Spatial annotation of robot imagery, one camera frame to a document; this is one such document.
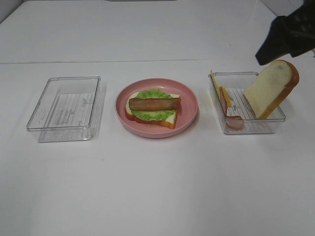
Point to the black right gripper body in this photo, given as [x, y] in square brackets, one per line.
[294, 34]

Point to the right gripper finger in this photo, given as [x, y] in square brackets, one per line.
[270, 49]

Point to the yellow cheese slice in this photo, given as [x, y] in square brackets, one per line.
[224, 90]

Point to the bread slice from tray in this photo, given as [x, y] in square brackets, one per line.
[161, 123]

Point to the green lettuce leaf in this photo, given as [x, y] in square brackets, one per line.
[162, 115]

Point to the dark brown bacon strip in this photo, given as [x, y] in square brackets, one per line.
[154, 104]

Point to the bread slice in right tray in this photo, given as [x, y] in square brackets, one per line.
[271, 87]

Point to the right clear plastic tray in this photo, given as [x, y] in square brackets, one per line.
[240, 119]

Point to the clear plastic tray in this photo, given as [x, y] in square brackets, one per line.
[69, 109]
[240, 119]

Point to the pink round plate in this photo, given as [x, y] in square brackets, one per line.
[185, 116]

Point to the left clear plastic tray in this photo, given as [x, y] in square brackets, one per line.
[69, 109]

